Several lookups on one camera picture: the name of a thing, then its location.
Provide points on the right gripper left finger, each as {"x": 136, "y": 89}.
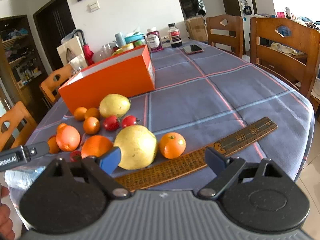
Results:
{"x": 67, "y": 197}

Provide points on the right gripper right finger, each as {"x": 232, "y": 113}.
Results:
{"x": 259, "y": 197}

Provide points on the large yellow pear front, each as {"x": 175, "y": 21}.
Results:
{"x": 138, "y": 147}

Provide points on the red cherry tomato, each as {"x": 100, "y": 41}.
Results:
{"x": 111, "y": 123}
{"x": 129, "y": 121}

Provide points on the person left hand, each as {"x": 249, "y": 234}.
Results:
{"x": 6, "y": 223}

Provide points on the clear plastic bag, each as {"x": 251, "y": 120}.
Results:
{"x": 23, "y": 177}

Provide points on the wooden chair near left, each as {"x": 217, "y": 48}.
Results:
{"x": 17, "y": 125}

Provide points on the wooden chair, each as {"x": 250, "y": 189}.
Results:
{"x": 17, "y": 125}
{"x": 286, "y": 49}
{"x": 53, "y": 82}
{"x": 226, "y": 30}

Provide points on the small mandarin far left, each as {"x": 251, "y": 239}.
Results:
{"x": 53, "y": 146}

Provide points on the small red tomato low left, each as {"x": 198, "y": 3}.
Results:
{"x": 75, "y": 156}

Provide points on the large pale orange left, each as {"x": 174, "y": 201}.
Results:
{"x": 68, "y": 138}

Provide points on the small mandarin behind orange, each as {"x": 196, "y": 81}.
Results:
{"x": 61, "y": 126}

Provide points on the large orange front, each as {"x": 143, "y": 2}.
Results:
{"x": 96, "y": 145}

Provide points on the carved bamboo ruler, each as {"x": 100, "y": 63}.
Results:
{"x": 194, "y": 161}

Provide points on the small mandarin back left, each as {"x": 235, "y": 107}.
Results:
{"x": 79, "y": 113}

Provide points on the wooden chair far left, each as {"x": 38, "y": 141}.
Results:
{"x": 53, "y": 82}

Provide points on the small mandarin middle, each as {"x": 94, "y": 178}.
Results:
{"x": 91, "y": 125}

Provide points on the small mandarin back right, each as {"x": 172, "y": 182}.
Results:
{"x": 92, "y": 112}

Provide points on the dark wooden shelf cabinet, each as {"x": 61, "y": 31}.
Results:
{"x": 22, "y": 70}

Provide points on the orange mandarin with stem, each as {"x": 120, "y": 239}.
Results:
{"x": 172, "y": 145}

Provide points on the yellow pear near box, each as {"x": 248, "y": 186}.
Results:
{"x": 114, "y": 104}

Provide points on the white paper bag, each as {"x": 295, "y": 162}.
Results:
{"x": 70, "y": 50}

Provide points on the blue plaid tablecloth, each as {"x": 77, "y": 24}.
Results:
{"x": 210, "y": 95}

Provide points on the red folded umbrella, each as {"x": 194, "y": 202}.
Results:
{"x": 88, "y": 54}

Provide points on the glass jar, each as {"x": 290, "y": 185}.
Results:
{"x": 105, "y": 52}

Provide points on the orange cardboard box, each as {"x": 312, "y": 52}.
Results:
{"x": 129, "y": 74}

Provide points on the wooden chair near right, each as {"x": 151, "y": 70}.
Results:
{"x": 286, "y": 49}

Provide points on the grey blue cup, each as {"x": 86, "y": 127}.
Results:
{"x": 120, "y": 40}

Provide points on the cream lidded jar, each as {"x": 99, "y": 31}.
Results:
{"x": 128, "y": 47}

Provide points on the smartphone with pink case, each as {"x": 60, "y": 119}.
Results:
{"x": 192, "y": 49}

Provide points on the wooden chair far right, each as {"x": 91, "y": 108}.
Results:
{"x": 226, "y": 30}

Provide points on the teal plastic container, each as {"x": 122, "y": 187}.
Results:
{"x": 134, "y": 38}

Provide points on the cardboard box on floor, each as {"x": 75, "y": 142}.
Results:
{"x": 197, "y": 29}

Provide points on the dark glass bottle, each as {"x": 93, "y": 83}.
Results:
{"x": 174, "y": 35}

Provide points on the wall switch plate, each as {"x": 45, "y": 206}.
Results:
{"x": 94, "y": 6}

